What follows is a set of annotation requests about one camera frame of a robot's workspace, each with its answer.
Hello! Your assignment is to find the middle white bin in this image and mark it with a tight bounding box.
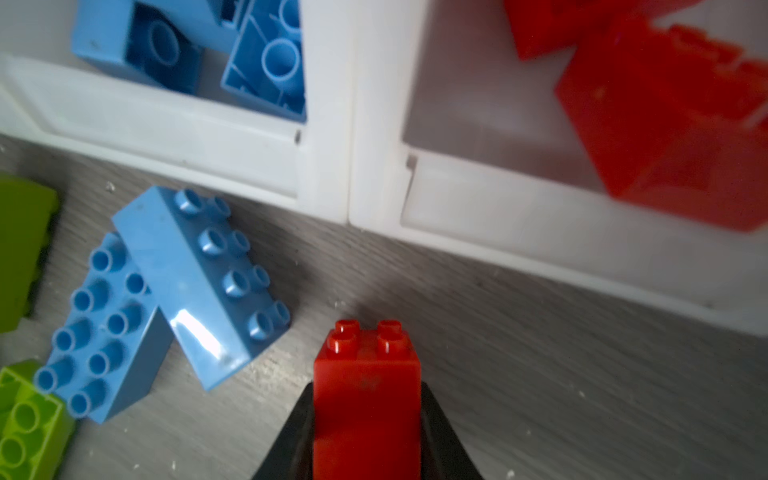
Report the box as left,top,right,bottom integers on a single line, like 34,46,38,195
1,1,357,223

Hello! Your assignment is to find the red small brick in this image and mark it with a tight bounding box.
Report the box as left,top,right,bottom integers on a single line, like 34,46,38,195
313,319,421,480

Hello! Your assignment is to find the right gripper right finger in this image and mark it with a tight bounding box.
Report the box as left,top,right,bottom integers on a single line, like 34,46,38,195
420,382,483,480

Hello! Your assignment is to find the right white bin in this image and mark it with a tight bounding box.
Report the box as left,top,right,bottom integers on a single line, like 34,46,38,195
349,1,767,336

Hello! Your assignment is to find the red brick bottom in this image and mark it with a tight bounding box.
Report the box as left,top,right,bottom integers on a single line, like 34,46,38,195
503,0,698,60

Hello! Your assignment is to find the blue brick bottom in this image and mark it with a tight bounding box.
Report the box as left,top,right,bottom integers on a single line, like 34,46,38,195
220,0,307,123

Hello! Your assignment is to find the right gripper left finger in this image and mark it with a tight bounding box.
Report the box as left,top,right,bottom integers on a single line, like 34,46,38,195
252,382,315,480

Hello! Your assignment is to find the green brick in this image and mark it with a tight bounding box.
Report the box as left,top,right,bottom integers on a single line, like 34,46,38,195
1,359,75,479
1,174,59,333

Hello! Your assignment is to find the blue brick pair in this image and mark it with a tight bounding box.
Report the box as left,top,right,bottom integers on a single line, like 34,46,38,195
33,186,291,423

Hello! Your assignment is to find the white bin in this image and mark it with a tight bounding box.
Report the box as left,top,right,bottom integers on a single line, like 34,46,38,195
349,1,767,336
1,1,357,223

